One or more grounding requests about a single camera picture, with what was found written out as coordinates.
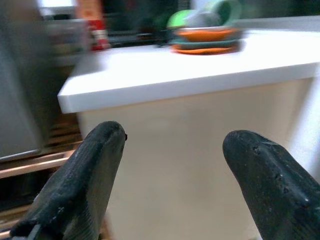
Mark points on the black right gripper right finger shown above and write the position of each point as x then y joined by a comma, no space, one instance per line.
275,187

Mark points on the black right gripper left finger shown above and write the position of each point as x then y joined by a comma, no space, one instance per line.
75,180

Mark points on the red white milk carton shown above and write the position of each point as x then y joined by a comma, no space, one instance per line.
97,27

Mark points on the grey fridge door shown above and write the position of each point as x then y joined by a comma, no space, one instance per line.
17,87

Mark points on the wooden slat rack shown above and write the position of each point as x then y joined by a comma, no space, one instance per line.
30,167

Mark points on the teal plate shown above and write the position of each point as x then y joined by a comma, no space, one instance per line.
205,44

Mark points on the green mug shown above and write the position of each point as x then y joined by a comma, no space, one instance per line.
228,10

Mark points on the lime green bowl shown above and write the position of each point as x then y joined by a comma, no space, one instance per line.
178,18

